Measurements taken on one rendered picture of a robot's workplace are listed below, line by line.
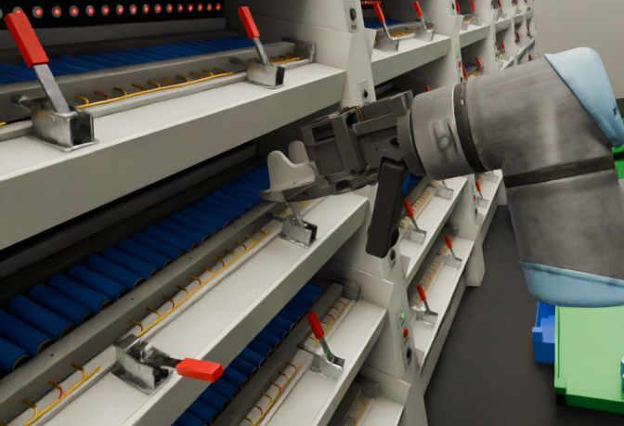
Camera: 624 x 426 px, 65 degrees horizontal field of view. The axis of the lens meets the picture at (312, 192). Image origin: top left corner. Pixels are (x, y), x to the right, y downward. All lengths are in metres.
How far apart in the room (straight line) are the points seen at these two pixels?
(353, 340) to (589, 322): 0.65
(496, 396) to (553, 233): 0.78
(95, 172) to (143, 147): 0.05
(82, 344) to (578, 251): 0.40
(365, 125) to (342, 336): 0.36
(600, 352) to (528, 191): 0.81
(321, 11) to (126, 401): 0.55
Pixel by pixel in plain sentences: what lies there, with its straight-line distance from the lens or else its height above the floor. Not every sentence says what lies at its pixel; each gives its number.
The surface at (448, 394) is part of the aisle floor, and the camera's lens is 1.20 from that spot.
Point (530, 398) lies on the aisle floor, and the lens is 1.20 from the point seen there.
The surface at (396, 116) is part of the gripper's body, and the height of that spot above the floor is 0.69.
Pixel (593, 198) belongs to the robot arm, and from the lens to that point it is 0.46.
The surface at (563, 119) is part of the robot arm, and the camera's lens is 0.45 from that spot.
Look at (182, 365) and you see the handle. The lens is 0.40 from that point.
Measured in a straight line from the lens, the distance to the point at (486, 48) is 2.10.
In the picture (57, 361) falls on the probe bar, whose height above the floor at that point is 0.59.
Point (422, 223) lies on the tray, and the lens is 1.13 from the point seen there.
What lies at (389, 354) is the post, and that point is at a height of 0.25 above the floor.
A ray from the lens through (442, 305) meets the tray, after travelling 1.21.
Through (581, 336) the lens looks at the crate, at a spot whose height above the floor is 0.07.
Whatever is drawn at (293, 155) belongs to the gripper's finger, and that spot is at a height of 0.65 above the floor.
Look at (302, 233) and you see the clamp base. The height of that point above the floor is 0.56.
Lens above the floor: 0.77
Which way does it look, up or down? 16 degrees down
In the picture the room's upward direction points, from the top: 12 degrees counter-clockwise
